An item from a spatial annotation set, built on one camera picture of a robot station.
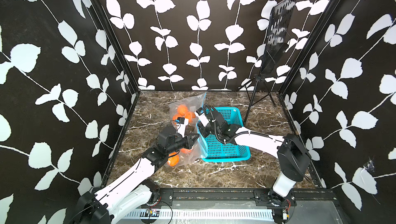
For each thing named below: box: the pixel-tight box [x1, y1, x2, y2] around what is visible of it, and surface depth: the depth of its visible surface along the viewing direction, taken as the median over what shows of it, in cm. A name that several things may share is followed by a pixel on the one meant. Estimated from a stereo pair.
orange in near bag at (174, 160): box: [167, 151, 180, 167], surface depth 83 cm
